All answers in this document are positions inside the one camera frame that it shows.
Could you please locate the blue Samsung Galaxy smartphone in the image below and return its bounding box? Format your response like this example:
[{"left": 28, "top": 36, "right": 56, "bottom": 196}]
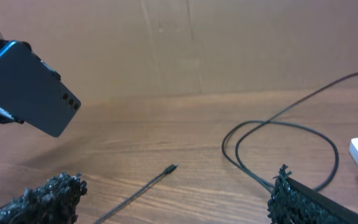
[{"left": 0, "top": 40, "right": 81, "bottom": 137}]

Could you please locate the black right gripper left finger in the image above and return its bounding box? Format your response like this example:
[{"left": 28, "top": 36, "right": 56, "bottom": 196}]
[{"left": 0, "top": 172, "right": 88, "bottom": 224}]

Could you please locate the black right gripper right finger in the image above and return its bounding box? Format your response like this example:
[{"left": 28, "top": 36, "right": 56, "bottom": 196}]
[{"left": 268, "top": 165, "right": 358, "bottom": 224}]

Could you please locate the black USB charging cable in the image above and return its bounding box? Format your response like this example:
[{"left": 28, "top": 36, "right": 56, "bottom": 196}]
[{"left": 93, "top": 71, "right": 358, "bottom": 224}]

